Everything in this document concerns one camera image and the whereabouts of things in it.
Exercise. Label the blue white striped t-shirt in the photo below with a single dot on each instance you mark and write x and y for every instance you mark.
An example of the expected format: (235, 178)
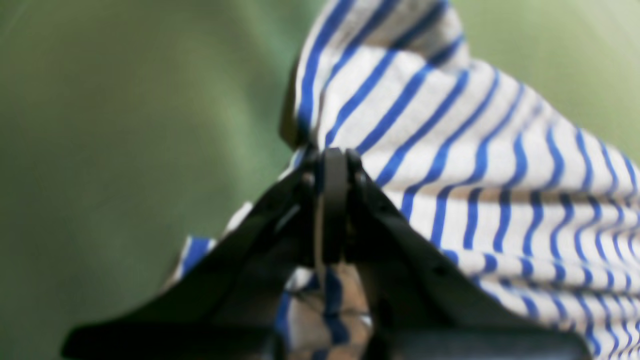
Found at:
(542, 215)

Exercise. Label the green table cloth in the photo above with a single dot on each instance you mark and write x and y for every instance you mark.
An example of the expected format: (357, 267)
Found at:
(136, 133)

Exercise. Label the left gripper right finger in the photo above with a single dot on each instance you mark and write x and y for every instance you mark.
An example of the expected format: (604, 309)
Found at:
(422, 307)

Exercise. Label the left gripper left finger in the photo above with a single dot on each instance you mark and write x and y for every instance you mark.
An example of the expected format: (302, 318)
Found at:
(228, 306)

